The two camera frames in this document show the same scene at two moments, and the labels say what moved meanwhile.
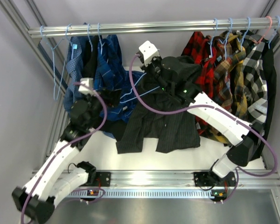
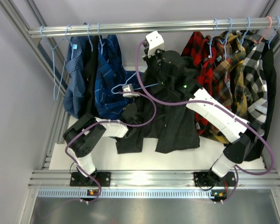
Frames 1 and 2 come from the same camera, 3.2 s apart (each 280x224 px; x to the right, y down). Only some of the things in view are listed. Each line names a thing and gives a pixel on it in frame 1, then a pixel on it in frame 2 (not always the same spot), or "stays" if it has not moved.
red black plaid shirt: (204, 129) stays
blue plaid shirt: (111, 71) stays
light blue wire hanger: (140, 95) -> (127, 82)
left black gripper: (106, 96) -> (133, 101)
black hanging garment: (91, 46) stays
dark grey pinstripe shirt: (172, 122) stays
